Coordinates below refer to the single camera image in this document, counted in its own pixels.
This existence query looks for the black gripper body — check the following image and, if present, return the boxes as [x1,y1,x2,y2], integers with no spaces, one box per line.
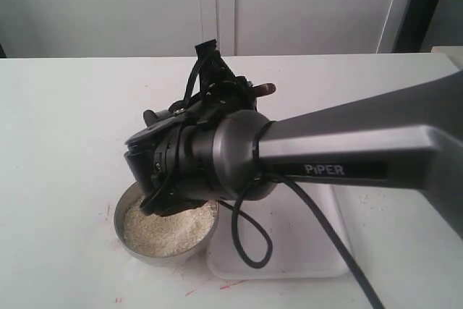
[143,69,257,132]

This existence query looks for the brown wooden spoon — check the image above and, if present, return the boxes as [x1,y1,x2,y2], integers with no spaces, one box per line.
[252,83,276,98]

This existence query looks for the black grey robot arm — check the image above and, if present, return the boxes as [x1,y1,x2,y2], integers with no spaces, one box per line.
[125,72,462,224]

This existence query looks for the beige grainy powder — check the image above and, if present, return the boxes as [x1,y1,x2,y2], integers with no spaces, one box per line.
[124,200,217,258]

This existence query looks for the metal rice bowl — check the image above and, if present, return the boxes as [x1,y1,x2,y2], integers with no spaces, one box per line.
[113,182,218,266]

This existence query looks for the white plastic tray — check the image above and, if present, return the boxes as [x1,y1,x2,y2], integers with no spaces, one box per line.
[207,185,349,280]

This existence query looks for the white cabinet doors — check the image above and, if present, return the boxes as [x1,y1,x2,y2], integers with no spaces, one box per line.
[1,0,409,58]

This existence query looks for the beige side table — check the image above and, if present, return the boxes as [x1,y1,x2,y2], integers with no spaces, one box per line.
[431,46,463,59]

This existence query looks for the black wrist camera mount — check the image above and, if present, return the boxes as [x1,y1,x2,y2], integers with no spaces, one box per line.
[182,39,236,108]

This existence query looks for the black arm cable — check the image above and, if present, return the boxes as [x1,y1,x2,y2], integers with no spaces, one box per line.
[231,174,388,309]

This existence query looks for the dark door frame post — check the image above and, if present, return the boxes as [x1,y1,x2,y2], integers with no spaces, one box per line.
[391,0,439,53]

